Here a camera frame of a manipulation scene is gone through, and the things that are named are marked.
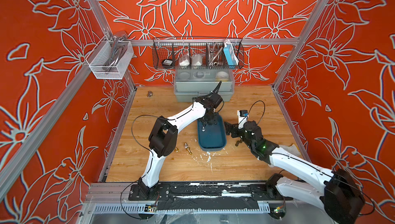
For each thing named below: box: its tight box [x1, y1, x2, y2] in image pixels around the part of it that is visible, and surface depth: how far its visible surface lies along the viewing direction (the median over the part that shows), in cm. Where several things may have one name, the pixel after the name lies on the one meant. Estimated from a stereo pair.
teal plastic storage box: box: [197, 114, 227, 152], surface depth 92 cm
